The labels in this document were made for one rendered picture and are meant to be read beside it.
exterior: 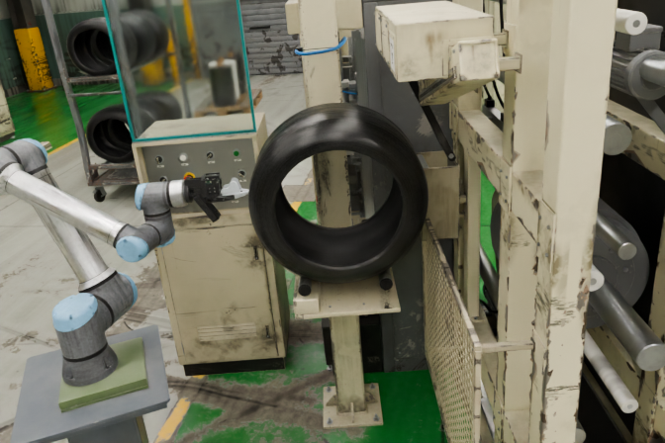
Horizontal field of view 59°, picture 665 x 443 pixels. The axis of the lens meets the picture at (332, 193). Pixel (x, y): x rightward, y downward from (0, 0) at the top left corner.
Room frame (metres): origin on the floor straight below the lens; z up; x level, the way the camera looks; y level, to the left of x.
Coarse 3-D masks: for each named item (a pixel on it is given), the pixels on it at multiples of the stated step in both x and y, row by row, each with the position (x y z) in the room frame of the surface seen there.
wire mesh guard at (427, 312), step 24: (432, 240) 1.84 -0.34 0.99; (432, 264) 1.91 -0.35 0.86; (432, 288) 1.91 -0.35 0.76; (456, 288) 1.51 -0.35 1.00; (432, 336) 1.94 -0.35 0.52; (456, 336) 1.49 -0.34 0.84; (432, 360) 1.94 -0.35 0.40; (456, 360) 1.49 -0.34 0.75; (480, 360) 1.23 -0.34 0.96; (432, 384) 1.91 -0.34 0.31; (456, 384) 1.49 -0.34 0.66; (480, 384) 1.23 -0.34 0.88; (456, 408) 1.49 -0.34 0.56; (456, 432) 1.49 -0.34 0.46
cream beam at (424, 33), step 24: (384, 24) 1.74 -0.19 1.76; (408, 24) 1.48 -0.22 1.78; (432, 24) 1.48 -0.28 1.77; (456, 24) 1.48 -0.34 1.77; (480, 24) 1.48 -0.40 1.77; (384, 48) 1.77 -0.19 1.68; (408, 48) 1.48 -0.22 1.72; (432, 48) 1.48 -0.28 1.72; (408, 72) 1.48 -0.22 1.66; (432, 72) 1.48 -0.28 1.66
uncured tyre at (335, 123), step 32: (288, 128) 1.81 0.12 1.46; (320, 128) 1.75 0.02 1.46; (352, 128) 1.74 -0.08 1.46; (384, 128) 1.78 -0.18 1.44; (256, 160) 1.90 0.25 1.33; (288, 160) 1.73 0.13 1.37; (384, 160) 1.72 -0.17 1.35; (416, 160) 1.76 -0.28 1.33; (256, 192) 1.75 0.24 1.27; (416, 192) 1.72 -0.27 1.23; (256, 224) 1.75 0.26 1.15; (288, 224) 2.01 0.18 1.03; (384, 224) 2.00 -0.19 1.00; (416, 224) 1.72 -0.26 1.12; (288, 256) 1.73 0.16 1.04; (320, 256) 1.93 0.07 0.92; (352, 256) 1.93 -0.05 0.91; (384, 256) 1.72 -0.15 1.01
